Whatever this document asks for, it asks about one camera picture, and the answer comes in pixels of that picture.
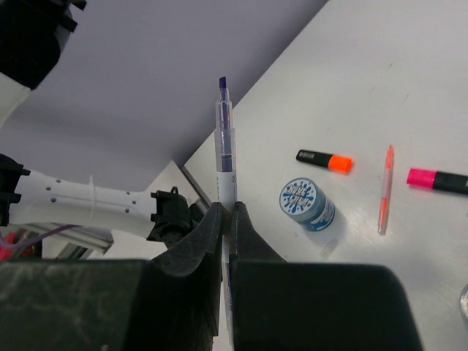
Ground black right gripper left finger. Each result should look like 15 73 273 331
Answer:
1 203 224 350

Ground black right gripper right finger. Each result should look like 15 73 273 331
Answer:
229 203 423 350

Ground thin purple pen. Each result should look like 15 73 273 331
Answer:
214 76 237 347

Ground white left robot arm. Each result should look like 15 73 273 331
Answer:
1 1 195 248

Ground blue round tub left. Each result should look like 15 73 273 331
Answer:
279 178 335 232

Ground blue round tub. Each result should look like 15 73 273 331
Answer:
279 178 335 232
458 284 468 328

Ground thin orange pen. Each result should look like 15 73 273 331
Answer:
378 145 394 235

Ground orange black highlighter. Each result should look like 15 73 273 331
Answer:
295 149 353 173

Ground blue round tub right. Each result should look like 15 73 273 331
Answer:
458 284 468 328

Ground pink black highlighter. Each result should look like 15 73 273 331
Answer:
407 168 468 195

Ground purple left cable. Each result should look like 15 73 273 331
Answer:
0 224 80 252

